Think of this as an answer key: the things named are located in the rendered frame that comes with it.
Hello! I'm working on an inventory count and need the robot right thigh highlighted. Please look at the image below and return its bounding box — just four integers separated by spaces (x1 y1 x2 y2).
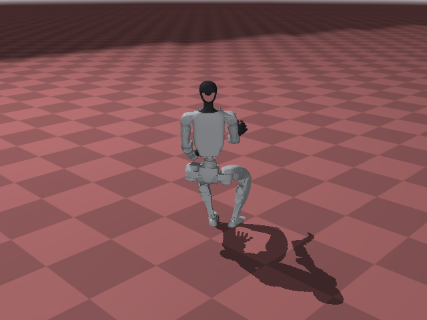
218 165 251 187

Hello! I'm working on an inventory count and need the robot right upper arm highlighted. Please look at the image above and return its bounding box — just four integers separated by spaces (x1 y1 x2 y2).
224 111 238 144

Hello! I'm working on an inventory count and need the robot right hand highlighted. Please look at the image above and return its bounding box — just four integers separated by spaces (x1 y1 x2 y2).
237 120 248 136

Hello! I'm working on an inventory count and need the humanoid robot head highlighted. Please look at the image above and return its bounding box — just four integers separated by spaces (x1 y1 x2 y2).
199 81 218 113

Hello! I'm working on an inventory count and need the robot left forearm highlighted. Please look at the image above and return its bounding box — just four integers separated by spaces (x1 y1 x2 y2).
182 148 199 161

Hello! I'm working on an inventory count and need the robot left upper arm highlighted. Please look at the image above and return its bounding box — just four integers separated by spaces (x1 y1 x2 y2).
180 112 193 149

